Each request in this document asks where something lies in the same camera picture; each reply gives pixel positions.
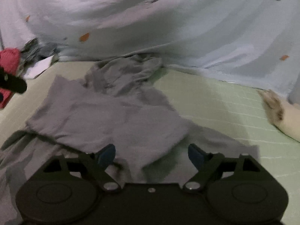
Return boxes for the grey zip hoodie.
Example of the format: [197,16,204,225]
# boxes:
[1,55,259,224]

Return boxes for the white folded cloth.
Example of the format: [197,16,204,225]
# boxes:
[23,55,54,80]

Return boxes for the beige cloth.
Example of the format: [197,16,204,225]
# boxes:
[257,90,300,142]

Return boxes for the red checked garment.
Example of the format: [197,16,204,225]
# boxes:
[1,48,20,109]

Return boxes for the green plaid shirt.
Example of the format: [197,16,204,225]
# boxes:
[17,38,59,76]

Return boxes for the green grid cutting mat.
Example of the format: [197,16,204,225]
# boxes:
[1,61,299,224]

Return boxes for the light green carrot print sheet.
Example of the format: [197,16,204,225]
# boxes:
[1,0,299,95]

